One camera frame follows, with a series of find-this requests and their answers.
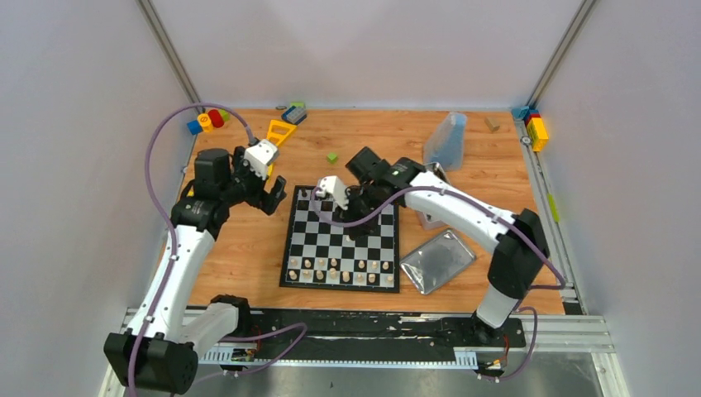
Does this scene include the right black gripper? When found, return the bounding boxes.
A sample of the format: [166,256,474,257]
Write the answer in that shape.
[336,182,387,238]

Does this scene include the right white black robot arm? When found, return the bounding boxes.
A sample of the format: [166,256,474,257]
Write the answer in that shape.
[342,147,550,346]

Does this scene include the clear plastic container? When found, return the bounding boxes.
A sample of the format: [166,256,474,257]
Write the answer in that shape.
[422,112,468,171]

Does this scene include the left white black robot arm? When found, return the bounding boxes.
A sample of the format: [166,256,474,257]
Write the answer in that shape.
[103,140,286,395]

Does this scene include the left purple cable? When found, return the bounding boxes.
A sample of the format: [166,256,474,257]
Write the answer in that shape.
[126,102,309,397]

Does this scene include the red cylinder block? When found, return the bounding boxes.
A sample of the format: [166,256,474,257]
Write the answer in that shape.
[207,108,225,129]

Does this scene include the white metal box dark pieces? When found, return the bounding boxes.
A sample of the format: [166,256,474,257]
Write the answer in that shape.
[416,162,450,231]

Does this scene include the silver metal tray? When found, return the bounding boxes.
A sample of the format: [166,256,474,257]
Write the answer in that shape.
[399,228,477,295]

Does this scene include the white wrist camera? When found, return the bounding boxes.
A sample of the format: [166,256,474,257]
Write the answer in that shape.
[243,139,279,180]
[315,175,349,210]

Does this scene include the yellow triangular toy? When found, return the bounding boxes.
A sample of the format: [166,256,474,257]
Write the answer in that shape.
[266,120,298,147]

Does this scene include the blue cube block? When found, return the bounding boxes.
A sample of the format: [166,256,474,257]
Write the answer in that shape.
[187,120,203,136]

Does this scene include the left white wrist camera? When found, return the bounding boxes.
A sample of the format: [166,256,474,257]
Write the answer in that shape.
[243,139,279,180]

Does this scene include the small wooden block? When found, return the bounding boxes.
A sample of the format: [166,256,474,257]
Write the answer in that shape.
[484,117,501,132]

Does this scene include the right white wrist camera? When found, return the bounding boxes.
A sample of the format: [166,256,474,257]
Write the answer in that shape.
[315,175,349,210]

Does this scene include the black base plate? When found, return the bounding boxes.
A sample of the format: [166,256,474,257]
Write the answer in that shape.
[233,309,527,362]

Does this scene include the yellow lego brick stack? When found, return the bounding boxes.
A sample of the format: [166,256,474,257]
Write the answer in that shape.
[526,117,549,152]

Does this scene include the black white chessboard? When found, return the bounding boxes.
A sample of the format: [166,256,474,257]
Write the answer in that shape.
[279,185,400,294]

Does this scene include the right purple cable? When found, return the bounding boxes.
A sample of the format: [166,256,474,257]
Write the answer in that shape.
[309,186,567,383]

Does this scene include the purple cable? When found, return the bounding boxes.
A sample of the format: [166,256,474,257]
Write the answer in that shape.
[126,102,309,397]
[309,186,567,383]

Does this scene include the yellow cylinder block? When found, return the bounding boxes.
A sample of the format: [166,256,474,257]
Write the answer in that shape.
[197,113,214,132]

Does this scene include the blue grey toy block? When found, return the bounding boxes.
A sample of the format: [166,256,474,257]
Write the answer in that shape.
[281,102,308,125]

